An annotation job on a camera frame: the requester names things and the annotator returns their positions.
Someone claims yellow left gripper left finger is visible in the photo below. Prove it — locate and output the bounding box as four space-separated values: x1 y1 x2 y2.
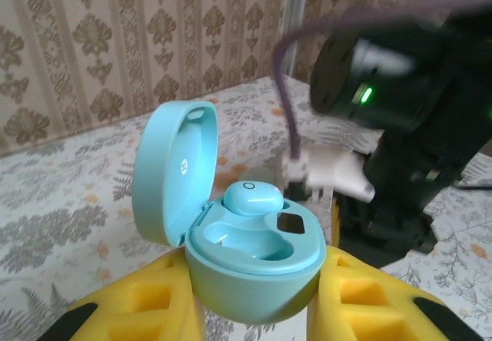
42 250 204 341

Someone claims grey vertical wall trim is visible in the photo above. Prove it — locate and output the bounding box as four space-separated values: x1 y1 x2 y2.
287 0 309 81

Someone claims mint earbud charging case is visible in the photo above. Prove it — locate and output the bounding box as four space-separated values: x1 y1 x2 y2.
131 101 328 325

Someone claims thin black cable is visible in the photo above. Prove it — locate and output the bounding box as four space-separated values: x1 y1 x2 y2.
453 178 492 193

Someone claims purple camera cable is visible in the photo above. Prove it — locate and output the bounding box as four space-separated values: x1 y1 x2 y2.
271 0 492 164

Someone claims mint wireless earbud white tip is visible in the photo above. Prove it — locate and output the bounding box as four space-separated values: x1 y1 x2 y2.
222 179 285 217

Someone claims floral print tablecloth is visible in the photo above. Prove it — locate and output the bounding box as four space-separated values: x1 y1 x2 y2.
0 74 492 341

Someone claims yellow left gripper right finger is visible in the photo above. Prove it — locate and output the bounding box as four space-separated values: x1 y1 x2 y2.
307 246 484 341

